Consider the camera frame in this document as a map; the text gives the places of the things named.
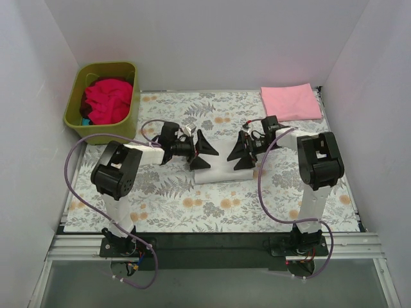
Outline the white t shirt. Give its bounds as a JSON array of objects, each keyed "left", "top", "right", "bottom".
[{"left": 194, "top": 139, "right": 254, "bottom": 185}]

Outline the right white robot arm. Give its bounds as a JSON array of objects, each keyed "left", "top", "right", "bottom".
[{"left": 227, "top": 115, "right": 344, "bottom": 255}]

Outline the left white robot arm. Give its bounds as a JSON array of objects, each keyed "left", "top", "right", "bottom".
[{"left": 91, "top": 121, "right": 219, "bottom": 257}]

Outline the folded pink t shirt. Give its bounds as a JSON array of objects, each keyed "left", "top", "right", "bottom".
[{"left": 260, "top": 83, "right": 322, "bottom": 122}]

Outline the crumpled red t shirt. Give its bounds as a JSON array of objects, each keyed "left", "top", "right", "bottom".
[{"left": 79, "top": 78, "right": 133, "bottom": 125}]

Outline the olive green plastic bin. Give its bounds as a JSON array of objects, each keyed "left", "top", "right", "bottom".
[{"left": 64, "top": 62, "right": 140, "bottom": 145}]

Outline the blue garment in bin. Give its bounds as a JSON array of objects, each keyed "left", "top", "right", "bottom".
[{"left": 82, "top": 118, "right": 92, "bottom": 126}]

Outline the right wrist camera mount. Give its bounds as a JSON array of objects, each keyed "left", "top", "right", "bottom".
[{"left": 242, "top": 120, "right": 252, "bottom": 136}]

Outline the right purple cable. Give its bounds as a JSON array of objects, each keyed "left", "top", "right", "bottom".
[{"left": 243, "top": 117, "right": 336, "bottom": 281}]

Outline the purple cable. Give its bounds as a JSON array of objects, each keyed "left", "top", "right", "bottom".
[
  {"left": 243, "top": 117, "right": 336, "bottom": 281},
  {"left": 65, "top": 119, "right": 164, "bottom": 290}
]

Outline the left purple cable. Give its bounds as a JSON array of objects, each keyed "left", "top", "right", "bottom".
[{"left": 65, "top": 119, "right": 164, "bottom": 290}]

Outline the aluminium front rail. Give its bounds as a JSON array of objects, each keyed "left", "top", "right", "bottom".
[{"left": 47, "top": 232, "right": 385, "bottom": 261}]

